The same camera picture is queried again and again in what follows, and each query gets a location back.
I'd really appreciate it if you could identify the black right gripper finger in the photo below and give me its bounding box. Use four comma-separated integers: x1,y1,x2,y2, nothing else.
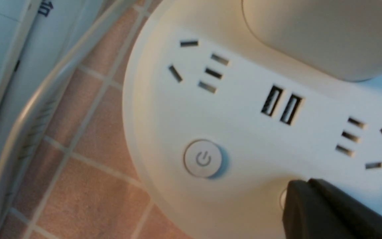
282,178,382,239

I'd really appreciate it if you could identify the white desk lamp base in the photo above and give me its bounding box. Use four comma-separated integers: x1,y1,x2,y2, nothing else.
123,0,382,239

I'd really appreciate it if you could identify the pink checkered tablecloth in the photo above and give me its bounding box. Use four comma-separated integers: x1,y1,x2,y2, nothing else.
0,0,188,239

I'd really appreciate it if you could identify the white paperback book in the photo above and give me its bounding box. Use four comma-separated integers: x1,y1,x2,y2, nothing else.
0,0,105,239

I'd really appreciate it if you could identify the white lamp power cable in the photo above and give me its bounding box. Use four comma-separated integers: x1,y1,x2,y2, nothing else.
0,0,135,239

